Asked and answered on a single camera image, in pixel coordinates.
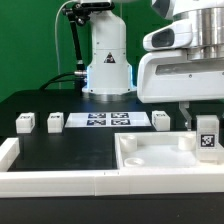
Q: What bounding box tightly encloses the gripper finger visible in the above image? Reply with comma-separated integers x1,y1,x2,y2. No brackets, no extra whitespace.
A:
179,102,192,131

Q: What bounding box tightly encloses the white square table top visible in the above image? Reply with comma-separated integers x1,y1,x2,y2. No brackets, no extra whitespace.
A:
115,131,224,169

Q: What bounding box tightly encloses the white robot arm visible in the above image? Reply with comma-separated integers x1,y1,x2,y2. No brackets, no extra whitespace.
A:
81,0,224,118

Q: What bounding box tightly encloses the white marker sheet with tags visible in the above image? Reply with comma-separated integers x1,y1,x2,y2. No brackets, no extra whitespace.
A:
65,112,151,128

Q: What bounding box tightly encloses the white U-shaped obstacle fence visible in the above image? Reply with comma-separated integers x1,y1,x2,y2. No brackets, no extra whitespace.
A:
0,138,224,198

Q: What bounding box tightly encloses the black cable bundle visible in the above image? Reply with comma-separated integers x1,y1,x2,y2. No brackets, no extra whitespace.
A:
39,73,88,91

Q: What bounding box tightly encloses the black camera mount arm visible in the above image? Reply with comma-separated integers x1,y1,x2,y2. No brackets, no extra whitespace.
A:
61,1,115,78

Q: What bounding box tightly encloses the white cable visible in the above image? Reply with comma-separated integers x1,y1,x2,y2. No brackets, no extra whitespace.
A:
54,0,81,90

